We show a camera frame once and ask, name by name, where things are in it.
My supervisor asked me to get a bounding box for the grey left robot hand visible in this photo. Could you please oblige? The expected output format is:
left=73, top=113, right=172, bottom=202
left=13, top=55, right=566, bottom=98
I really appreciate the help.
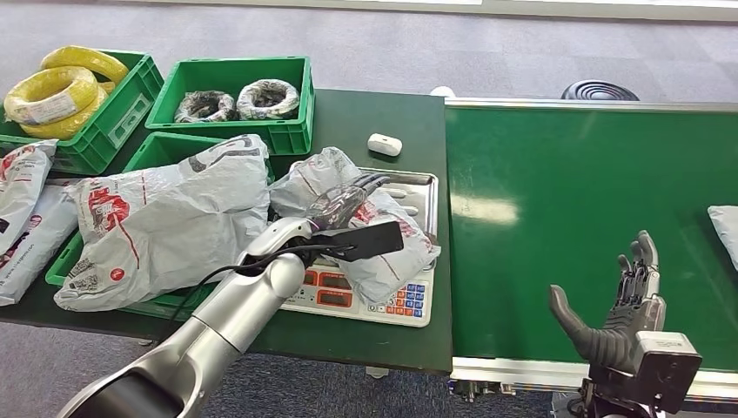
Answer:
left=304, top=172, right=392, bottom=232

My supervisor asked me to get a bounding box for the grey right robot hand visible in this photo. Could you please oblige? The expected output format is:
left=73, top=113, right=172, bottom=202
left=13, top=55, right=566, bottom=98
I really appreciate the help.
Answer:
left=547, top=229, right=668, bottom=374

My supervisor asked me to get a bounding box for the grey plastic mail package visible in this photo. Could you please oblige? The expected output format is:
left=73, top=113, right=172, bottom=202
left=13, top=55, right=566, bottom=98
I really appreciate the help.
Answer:
left=268, top=146, right=442, bottom=305

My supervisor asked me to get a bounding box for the small white plastic device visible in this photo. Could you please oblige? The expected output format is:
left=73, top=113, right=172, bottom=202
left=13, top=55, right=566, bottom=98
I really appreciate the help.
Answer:
left=366, top=132, right=404, bottom=158

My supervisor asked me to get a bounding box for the white electronic weighing scale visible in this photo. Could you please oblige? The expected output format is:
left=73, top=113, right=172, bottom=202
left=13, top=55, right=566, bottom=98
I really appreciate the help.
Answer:
left=279, top=167, right=440, bottom=329

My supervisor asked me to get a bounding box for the plain grey mail package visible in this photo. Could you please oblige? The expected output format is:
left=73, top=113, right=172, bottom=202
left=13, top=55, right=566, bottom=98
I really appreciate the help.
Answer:
left=707, top=205, right=738, bottom=273

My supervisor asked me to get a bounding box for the large grey printed mail package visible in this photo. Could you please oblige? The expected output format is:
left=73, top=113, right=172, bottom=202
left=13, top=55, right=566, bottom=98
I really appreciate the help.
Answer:
left=53, top=133, right=272, bottom=314

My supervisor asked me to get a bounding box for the green crate holding mail package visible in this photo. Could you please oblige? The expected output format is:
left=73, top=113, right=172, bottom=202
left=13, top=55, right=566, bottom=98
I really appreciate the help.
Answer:
left=44, top=131, right=277, bottom=322

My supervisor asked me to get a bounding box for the grey mail package red print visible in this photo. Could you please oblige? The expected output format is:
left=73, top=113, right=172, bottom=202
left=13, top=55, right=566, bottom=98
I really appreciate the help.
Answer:
left=0, top=183, right=80, bottom=307
left=0, top=139, right=59, bottom=255

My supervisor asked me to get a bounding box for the green crate with black coils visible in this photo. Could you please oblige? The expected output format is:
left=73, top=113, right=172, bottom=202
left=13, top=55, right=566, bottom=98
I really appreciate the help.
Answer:
left=144, top=56, right=316, bottom=157

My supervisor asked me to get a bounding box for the green conveyor belt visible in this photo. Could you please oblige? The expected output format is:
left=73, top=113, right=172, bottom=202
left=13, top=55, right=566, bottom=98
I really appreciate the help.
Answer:
left=444, top=106, right=738, bottom=374

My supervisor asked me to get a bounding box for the black ribbed round object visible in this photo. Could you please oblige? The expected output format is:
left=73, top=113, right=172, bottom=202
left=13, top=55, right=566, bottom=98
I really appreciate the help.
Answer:
left=560, top=79, right=641, bottom=102

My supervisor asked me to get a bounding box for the green crate with yellow coils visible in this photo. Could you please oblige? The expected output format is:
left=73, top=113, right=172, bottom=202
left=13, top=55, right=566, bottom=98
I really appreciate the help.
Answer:
left=0, top=49, right=165, bottom=177

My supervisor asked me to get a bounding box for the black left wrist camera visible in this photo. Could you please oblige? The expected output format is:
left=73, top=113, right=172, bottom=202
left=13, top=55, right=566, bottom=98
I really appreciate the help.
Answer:
left=311, top=220, right=405, bottom=264

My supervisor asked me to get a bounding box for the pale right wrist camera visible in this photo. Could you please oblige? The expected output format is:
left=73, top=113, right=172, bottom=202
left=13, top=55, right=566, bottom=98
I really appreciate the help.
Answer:
left=587, top=330, right=703, bottom=415

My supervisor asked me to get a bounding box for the silver conveyor frame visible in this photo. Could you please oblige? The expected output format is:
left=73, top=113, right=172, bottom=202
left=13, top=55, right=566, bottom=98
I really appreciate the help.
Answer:
left=444, top=97, right=738, bottom=405

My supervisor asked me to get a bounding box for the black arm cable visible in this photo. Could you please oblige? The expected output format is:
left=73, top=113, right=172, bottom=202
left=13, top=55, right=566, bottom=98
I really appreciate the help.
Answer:
left=167, top=243, right=356, bottom=341

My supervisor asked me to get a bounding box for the black wrapped wire coil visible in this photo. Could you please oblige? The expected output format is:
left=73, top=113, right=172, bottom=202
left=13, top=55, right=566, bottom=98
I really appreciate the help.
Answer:
left=173, top=90, right=238, bottom=124
left=236, top=78, right=301, bottom=121

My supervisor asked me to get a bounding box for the yellow wire coil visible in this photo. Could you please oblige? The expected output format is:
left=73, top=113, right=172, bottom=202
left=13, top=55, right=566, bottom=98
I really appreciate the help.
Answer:
left=40, top=44, right=131, bottom=86
left=20, top=80, right=117, bottom=141
left=3, top=65, right=100, bottom=127

